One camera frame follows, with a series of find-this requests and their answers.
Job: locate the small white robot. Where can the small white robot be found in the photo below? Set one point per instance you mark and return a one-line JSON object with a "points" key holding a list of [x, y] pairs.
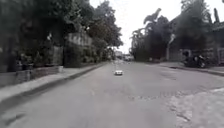
{"points": [[118, 72]]}

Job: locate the grey asphalt road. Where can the grey asphalt road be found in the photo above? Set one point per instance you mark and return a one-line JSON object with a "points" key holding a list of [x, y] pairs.
{"points": [[126, 100]]}

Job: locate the group of trees with palm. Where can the group of trees with palm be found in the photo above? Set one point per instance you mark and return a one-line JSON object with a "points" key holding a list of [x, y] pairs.
{"points": [[153, 40]]}

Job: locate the row of dark trees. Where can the row of dark trees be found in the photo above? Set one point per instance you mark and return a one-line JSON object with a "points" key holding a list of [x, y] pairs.
{"points": [[66, 20]]}

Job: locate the grey concrete pavement with kerb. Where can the grey concrete pavement with kerb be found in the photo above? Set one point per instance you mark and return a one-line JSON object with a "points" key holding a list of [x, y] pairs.
{"points": [[33, 83]]}

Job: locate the parked motorcycles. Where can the parked motorcycles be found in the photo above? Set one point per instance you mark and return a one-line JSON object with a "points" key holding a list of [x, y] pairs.
{"points": [[196, 61]]}

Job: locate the pale wall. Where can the pale wall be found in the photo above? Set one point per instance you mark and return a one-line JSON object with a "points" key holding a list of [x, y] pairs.
{"points": [[80, 40]]}

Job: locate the low grey wall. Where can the low grey wall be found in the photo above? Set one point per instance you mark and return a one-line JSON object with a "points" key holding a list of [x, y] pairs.
{"points": [[33, 72]]}

